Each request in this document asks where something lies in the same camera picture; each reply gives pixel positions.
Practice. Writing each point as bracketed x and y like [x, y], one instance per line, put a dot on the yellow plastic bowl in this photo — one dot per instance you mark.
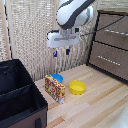
[77, 87]

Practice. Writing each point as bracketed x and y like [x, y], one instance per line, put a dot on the blue plastic bowl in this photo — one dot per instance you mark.
[57, 77]

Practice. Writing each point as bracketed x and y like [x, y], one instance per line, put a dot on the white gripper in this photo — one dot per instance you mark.
[63, 39]

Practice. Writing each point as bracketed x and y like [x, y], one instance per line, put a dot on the beige bamboo screen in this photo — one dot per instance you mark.
[30, 33]

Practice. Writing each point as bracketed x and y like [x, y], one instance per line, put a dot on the dark brown drawer cabinet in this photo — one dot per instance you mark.
[124, 45]

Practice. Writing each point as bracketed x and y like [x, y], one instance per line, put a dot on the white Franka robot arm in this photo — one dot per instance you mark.
[71, 13]

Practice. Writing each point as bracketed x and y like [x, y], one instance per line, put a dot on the black fabric storage box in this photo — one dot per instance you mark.
[20, 100]

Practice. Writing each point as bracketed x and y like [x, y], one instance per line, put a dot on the colourful printed snack box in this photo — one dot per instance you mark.
[55, 89]

